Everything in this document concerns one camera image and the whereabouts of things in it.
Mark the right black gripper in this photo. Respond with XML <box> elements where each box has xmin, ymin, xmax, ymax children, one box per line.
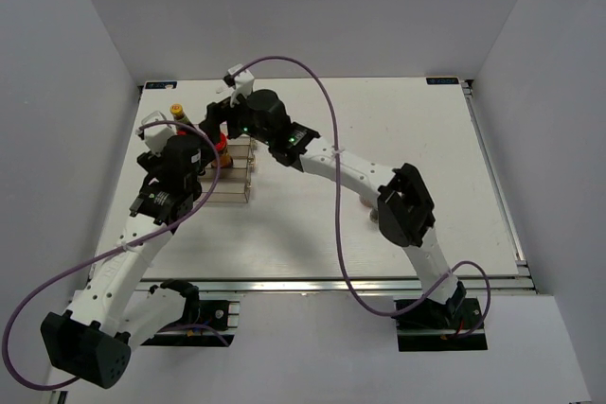
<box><xmin>199</xmin><ymin>87</ymin><xmax>274</xmax><ymax>147</ymax></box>

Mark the green bottle yellow cap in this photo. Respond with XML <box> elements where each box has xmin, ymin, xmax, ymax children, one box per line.
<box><xmin>169</xmin><ymin>103</ymin><xmax>193</xmax><ymax>135</ymax></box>

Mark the red lid sauce jar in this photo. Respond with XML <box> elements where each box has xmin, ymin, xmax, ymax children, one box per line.
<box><xmin>211</xmin><ymin>132</ymin><xmax>234</xmax><ymax>168</ymax></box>

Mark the pink cap white bottle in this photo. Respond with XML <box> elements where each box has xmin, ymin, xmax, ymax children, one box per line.
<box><xmin>359</xmin><ymin>196</ymin><xmax>376</xmax><ymax>209</ymax></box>

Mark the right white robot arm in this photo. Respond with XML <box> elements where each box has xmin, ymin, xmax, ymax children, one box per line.
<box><xmin>199</xmin><ymin>89</ymin><xmax>466</xmax><ymax>327</ymax></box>

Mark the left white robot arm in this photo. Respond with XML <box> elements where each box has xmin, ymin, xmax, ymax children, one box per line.
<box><xmin>41</xmin><ymin>134</ymin><xmax>213</xmax><ymax>389</ymax></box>

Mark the clear tiered acrylic rack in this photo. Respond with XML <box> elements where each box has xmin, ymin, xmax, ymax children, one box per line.
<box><xmin>207</xmin><ymin>124</ymin><xmax>258</xmax><ymax>204</ymax></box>

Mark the left blue table label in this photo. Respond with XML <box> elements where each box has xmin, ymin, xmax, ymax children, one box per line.
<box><xmin>144</xmin><ymin>80</ymin><xmax>177</xmax><ymax>90</ymax></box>

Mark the blue table label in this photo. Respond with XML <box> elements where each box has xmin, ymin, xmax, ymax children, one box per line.
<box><xmin>144</xmin><ymin>80</ymin><xmax>177</xmax><ymax>90</ymax></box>
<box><xmin>425</xmin><ymin>77</ymin><xmax>460</xmax><ymax>85</ymax></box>

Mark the small black cap jar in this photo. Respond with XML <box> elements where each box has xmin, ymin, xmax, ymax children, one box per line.
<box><xmin>369</xmin><ymin>209</ymin><xmax>379</xmax><ymax>223</ymax></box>

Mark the right blue table label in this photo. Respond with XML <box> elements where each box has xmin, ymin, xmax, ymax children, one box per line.
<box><xmin>425</xmin><ymin>77</ymin><xmax>460</xmax><ymax>85</ymax></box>

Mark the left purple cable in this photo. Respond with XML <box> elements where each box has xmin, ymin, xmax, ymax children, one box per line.
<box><xmin>1</xmin><ymin>120</ymin><xmax>233</xmax><ymax>391</ymax></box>

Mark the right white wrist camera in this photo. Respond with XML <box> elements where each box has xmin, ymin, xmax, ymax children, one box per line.
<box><xmin>223</xmin><ymin>64</ymin><xmax>255</xmax><ymax>107</ymax></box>

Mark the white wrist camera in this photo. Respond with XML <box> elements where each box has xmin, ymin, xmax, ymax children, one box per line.
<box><xmin>223</xmin><ymin>64</ymin><xmax>255</xmax><ymax>107</ymax></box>
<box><xmin>135</xmin><ymin>111</ymin><xmax>176</xmax><ymax>156</ymax></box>

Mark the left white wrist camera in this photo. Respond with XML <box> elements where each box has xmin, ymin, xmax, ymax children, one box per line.
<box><xmin>135</xmin><ymin>111</ymin><xmax>176</xmax><ymax>156</ymax></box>

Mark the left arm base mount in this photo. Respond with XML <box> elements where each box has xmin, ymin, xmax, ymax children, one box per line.
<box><xmin>142</xmin><ymin>280</ymin><xmax>240</xmax><ymax>347</ymax></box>

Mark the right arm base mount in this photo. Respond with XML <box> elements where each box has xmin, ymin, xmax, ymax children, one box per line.
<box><xmin>396</xmin><ymin>298</ymin><xmax>488</xmax><ymax>353</ymax></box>

